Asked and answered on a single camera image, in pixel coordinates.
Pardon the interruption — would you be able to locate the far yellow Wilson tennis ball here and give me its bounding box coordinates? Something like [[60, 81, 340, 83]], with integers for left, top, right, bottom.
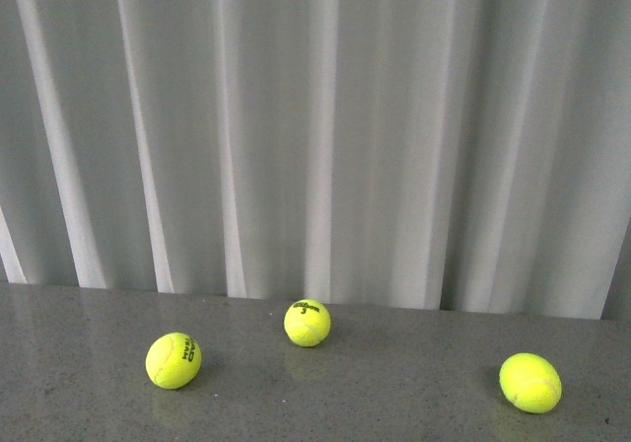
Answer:
[[283, 299, 331, 347]]

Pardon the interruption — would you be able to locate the middle yellow Head tennis ball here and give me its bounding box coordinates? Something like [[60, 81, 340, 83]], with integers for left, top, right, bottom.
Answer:
[[145, 332, 202, 390]]

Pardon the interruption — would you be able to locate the plain yellow tennis ball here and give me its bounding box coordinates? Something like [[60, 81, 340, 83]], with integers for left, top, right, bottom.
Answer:
[[499, 352, 562, 414]]

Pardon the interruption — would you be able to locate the white pleated curtain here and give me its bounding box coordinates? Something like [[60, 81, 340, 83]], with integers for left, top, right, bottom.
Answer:
[[1, 0, 630, 319]]

